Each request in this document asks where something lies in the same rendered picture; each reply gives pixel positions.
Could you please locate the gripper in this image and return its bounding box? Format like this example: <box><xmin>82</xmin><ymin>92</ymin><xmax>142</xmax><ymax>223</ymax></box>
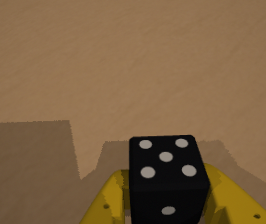
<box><xmin>79</xmin><ymin>163</ymin><xmax>266</xmax><ymax>224</ymax></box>

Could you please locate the black die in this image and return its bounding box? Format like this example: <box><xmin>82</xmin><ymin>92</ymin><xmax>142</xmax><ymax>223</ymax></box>
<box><xmin>129</xmin><ymin>135</ymin><xmax>210</xmax><ymax>224</ymax></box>

